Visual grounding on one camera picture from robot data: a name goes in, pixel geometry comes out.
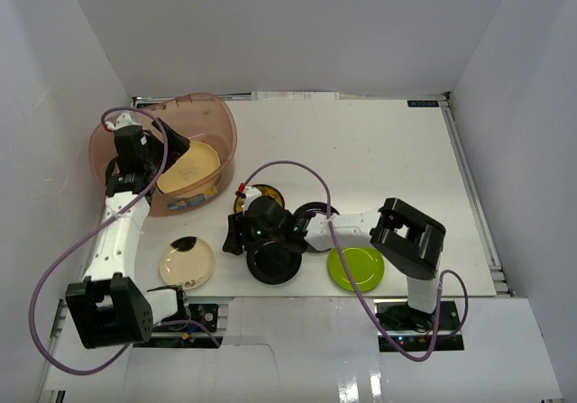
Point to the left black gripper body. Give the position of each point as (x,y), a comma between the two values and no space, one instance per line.
(159,149)

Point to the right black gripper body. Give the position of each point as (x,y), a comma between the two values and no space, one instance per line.
(255,234)

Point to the peach orange plate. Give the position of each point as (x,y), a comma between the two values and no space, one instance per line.
(197,163)

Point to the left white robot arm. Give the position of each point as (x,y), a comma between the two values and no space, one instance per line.
(106,306)

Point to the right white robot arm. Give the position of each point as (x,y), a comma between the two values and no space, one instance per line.
(408,239)

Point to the pink translucent plastic bin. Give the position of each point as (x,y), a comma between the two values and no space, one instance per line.
(200,117)

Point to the yellow patterned brown plate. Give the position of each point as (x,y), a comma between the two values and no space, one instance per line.
(267,191)

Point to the glossy black plate upper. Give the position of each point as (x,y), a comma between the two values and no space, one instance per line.
(309,210)

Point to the glossy black plate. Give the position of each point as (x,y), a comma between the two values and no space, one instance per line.
(309,210)
(273,264)

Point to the glossy black plate lower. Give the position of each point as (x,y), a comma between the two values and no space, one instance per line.
(273,264)

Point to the cream plate with ink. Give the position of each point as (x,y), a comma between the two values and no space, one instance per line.
(188,262)

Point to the papers at table back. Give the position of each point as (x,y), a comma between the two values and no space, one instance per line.
(294,95)

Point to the lime green plate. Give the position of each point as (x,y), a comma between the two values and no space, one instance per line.
(367,266)

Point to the blue table label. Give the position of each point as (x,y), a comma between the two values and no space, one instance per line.
(423,103)

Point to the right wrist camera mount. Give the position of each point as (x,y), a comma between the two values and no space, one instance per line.
(246,194)

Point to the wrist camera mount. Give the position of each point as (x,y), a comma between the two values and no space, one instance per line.
(246,194)
(124,119)

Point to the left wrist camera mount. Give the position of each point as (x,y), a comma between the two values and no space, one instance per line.
(124,119)

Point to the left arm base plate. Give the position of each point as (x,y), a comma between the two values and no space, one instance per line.
(180,324)

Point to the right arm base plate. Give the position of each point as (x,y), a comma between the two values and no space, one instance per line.
(412,330)

